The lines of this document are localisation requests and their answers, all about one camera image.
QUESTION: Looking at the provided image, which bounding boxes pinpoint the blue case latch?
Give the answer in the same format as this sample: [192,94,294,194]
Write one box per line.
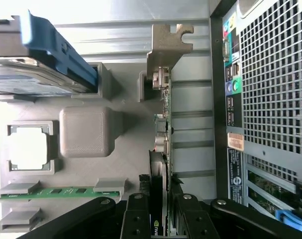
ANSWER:
[275,210,302,233]

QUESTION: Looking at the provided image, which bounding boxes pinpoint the black open PC case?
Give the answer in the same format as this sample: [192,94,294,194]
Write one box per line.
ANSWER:
[209,0,302,226]

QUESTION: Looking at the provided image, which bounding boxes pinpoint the green RAM stick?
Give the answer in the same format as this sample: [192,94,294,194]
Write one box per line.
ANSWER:
[0,186,124,200]

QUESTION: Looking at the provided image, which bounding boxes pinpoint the silver CPU chip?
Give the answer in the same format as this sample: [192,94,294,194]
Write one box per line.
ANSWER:
[11,125,49,172]

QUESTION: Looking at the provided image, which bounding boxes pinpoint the hard disk with blue bracket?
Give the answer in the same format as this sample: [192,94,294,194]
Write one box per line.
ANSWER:
[0,9,99,96]

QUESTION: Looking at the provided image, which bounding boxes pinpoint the grey plastic parts rack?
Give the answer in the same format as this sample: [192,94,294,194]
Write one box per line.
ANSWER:
[0,62,153,234]

